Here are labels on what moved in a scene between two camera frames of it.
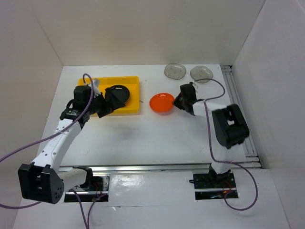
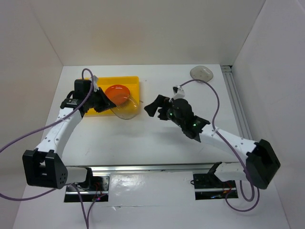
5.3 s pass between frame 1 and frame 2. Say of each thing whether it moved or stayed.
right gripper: moved
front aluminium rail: stayed
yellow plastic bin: stayed
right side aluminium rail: stayed
